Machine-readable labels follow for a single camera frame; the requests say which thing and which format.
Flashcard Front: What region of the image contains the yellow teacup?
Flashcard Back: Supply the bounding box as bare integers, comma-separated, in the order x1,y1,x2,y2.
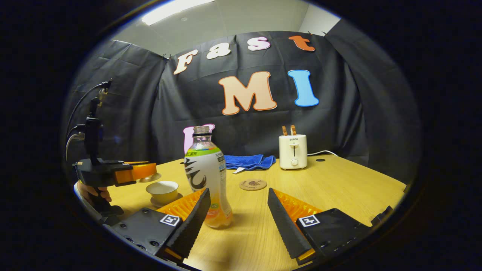
146,181,179,204

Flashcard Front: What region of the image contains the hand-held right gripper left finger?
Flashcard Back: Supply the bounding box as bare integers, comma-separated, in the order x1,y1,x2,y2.
109,187,211,265

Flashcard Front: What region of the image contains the white toaster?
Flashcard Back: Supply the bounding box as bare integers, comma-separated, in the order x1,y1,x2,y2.
279,134,308,170

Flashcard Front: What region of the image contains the round wooden coaster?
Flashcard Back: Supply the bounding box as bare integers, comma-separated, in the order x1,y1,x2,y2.
239,178,268,191

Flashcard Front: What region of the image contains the blue towel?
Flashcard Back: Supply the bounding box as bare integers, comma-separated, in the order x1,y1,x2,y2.
223,154,276,174

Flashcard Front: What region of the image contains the yellow teacup lid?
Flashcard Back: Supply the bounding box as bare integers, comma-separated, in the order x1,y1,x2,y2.
137,172,162,183

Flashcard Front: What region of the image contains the water bottle with white label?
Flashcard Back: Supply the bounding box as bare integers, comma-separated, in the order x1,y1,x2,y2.
184,126,233,229

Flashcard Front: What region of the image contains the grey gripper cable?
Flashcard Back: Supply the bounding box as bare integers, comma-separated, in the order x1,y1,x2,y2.
66,132,86,161

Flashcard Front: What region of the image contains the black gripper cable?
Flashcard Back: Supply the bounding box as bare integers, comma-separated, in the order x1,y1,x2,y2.
66,81,112,136

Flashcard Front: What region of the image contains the black backdrop cloth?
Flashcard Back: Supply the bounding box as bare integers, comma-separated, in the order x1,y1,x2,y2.
62,21,421,185

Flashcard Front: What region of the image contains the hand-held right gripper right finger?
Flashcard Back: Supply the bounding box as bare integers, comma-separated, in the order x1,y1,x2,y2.
267,187,381,266

